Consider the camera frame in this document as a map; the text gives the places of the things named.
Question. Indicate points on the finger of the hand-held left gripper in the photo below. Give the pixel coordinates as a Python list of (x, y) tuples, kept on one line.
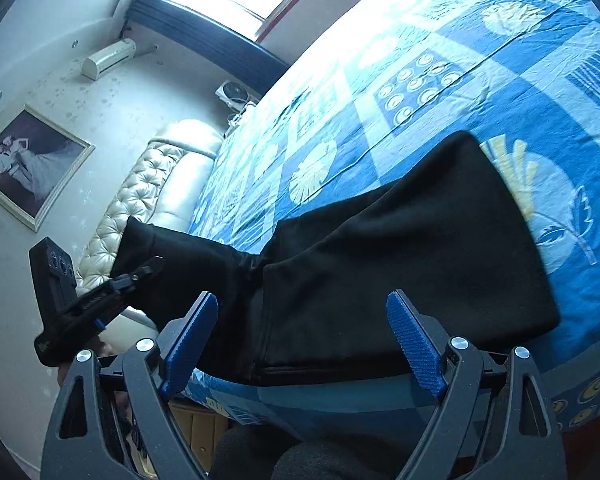
[(137, 275)]

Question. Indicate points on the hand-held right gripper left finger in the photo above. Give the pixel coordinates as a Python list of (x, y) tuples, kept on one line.
[(190, 345)]

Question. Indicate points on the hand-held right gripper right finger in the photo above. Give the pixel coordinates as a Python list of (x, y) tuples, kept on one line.
[(417, 345)]

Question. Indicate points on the black pants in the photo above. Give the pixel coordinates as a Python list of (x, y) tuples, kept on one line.
[(380, 260)]

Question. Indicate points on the cream tufted leather headboard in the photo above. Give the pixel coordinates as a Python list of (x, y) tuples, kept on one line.
[(150, 185)]

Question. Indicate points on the person's dark clothed leg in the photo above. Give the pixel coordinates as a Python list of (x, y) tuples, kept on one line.
[(305, 460)]

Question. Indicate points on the white box fan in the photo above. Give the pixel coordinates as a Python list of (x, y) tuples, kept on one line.
[(235, 94)]

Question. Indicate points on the white air conditioner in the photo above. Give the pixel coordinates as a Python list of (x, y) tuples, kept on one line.
[(107, 57)]

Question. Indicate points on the blue curtain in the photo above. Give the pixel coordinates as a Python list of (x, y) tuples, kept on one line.
[(205, 30)]

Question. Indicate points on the blue patterned bedspread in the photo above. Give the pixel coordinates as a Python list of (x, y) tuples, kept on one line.
[(480, 85)]

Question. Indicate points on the framed wall picture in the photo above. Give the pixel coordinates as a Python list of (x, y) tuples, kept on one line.
[(30, 165)]

